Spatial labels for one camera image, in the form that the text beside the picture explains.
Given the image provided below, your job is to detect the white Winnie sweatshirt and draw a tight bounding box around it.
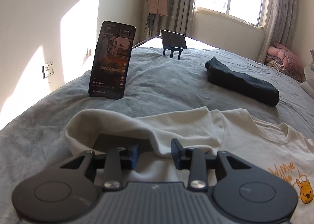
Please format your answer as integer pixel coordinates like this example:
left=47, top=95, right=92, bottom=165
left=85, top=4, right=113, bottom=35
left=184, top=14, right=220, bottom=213
left=64, top=107, right=313, bottom=223

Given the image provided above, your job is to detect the grey bed sheet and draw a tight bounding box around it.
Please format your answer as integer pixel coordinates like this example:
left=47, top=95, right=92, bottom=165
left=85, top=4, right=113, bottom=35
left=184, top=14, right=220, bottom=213
left=1, top=39, right=313, bottom=223

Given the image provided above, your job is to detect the folded black garment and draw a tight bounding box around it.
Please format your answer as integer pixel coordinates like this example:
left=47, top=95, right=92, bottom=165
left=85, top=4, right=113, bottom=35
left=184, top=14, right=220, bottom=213
left=205, top=57, right=279, bottom=107

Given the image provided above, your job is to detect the upright smartphone playing video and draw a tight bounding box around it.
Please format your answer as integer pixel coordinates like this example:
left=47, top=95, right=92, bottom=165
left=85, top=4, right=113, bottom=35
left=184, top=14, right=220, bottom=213
left=88, top=21, right=136, bottom=100

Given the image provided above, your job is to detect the blue phone stand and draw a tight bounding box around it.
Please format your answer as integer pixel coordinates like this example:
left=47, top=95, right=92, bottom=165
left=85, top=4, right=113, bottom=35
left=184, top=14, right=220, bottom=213
left=162, top=46, right=183, bottom=60

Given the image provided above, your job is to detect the landscape phone on stand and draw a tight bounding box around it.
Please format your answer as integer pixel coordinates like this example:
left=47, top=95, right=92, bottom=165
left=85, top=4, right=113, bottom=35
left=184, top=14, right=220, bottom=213
left=160, top=30, right=187, bottom=49

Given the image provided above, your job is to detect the folded grey quilt stack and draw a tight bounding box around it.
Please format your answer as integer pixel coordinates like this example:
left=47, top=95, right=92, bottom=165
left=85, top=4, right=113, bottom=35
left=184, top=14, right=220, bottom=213
left=301, top=50, right=314, bottom=99

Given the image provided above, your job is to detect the pink pillow pile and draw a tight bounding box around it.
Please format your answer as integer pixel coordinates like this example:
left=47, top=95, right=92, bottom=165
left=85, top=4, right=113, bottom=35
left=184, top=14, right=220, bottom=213
left=265, top=43, right=304, bottom=83

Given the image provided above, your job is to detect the right grey star curtain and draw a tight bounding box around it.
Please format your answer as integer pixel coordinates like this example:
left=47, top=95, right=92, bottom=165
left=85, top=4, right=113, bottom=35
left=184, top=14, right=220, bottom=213
left=256, top=0, right=298, bottom=63

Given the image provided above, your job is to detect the grey star curtain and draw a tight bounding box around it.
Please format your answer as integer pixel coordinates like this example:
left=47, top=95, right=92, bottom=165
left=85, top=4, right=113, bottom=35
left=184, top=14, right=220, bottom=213
left=256, top=0, right=298, bottom=63
left=150, top=0, right=195, bottom=36

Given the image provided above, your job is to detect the left grey star curtain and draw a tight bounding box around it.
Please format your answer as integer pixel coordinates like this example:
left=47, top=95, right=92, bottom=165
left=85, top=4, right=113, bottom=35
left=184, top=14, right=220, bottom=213
left=150, top=0, right=195, bottom=36

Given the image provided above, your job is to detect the white wall socket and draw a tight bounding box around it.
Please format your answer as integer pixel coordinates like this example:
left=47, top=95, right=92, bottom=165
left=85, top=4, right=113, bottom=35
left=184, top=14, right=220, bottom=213
left=42, top=62, right=54, bottom=78

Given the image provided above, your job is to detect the white charging cable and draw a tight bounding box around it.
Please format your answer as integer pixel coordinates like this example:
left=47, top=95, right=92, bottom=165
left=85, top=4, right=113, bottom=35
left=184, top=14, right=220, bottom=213
left=132, top=35, right=163, bottom=49

